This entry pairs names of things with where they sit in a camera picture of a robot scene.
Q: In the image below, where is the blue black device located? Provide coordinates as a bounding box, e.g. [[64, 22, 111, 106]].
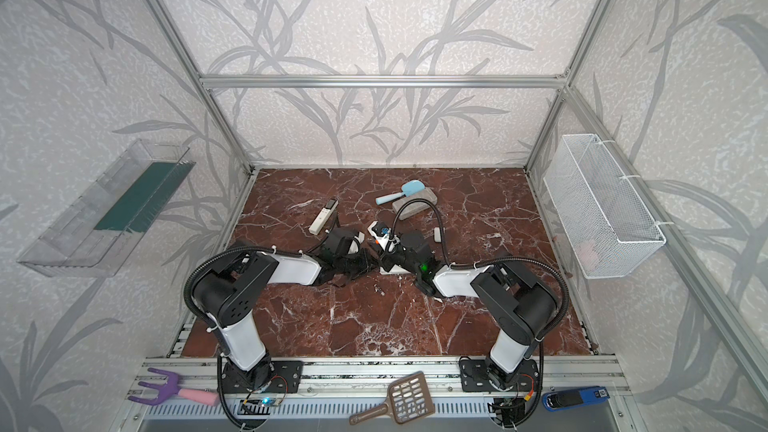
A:
[[542, 386, 610, 412]]

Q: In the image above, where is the purple pink garden fork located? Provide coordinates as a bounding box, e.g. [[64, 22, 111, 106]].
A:
[[127, 367, 220, 407]]

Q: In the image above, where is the grey stone block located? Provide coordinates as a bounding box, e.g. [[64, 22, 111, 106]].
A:
[[391, 187, 439, 217]]

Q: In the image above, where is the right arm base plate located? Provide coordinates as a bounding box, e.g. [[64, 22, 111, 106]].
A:
[[458, 356, 539, 395]]

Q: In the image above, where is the white wire basket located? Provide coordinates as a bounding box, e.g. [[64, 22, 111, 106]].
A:
[[544, 134, 666, 279]]

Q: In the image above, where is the slim white remote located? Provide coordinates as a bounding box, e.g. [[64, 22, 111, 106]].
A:
[[309, 198, 338, 235]]

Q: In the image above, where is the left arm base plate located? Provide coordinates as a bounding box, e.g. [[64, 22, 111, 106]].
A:
[[217, 357, 304, 394]]

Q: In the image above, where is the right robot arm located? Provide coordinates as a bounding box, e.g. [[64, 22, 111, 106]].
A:
[[369, 222, 570, 390]]

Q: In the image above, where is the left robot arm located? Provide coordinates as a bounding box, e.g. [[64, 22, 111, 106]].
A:
[[183, 228, 378, 374]]

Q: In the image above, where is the clear plastic wall shelf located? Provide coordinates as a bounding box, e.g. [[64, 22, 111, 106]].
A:
[[17, 139, 196, 278]]

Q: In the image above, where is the white remote control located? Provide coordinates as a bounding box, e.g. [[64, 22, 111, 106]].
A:
[[380, 265, 411, 275]]

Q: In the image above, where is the brown slotted scoop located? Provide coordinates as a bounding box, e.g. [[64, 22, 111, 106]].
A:
[[349, 371, 436, 425]]

